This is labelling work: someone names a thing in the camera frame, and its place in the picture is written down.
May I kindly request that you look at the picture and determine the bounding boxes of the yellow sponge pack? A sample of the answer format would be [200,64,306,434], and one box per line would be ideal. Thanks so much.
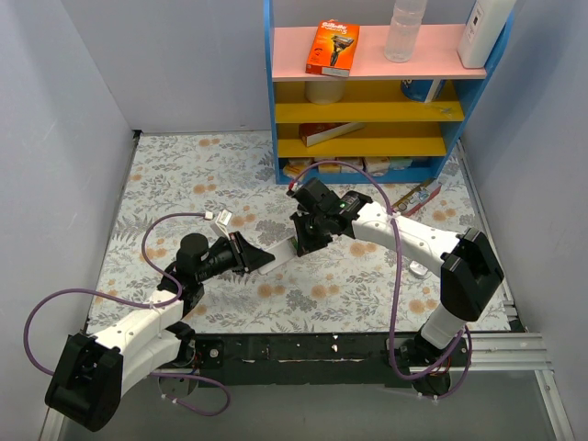
[282,164,307,180]

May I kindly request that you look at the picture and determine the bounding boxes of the orange razor box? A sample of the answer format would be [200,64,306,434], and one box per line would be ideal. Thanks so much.
[305,20,360,78]

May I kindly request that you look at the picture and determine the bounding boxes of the red white toothpaste box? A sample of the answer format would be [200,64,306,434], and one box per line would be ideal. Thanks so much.
[391,178,442,217]

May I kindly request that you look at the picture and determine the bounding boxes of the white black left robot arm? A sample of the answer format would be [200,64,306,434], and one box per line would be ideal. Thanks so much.
[45,232,276,432]

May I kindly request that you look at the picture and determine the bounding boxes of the blue shelf unit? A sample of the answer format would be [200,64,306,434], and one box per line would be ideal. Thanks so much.
[264,1,514,185]

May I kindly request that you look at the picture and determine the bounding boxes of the floral table mat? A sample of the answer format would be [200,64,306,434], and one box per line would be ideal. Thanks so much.
[86,131,514,334]

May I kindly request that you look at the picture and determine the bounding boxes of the white rectangular device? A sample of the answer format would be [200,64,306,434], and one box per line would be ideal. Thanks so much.
[458,0,516,69]

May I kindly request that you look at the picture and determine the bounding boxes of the red white carton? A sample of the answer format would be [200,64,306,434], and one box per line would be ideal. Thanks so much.
[298,122,366,147]

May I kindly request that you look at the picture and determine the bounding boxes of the white remote with display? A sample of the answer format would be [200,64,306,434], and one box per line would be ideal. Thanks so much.
[257,237,297,275]

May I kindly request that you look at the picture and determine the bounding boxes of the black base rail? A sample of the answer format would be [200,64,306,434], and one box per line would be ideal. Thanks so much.
[155,330,552,391]

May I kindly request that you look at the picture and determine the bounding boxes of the orange white sponge pack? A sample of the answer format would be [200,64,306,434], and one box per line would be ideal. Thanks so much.
[317,161,341,174]

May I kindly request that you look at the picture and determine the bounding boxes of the small white remote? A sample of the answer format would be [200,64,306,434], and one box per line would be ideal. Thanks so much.
[409,261,429,279]

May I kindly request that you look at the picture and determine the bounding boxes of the white cup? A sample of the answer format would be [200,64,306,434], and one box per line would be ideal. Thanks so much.
[304,81,346,105]

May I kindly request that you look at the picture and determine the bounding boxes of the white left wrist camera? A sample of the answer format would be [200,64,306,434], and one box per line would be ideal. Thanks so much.
[204,209,233,238]

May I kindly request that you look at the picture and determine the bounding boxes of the blue white can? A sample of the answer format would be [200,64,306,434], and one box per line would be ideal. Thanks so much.
[401,79,446,103]

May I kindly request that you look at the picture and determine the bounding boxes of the clear plastic bottle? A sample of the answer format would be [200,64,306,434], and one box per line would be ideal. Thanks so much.
[384,0,428,62]

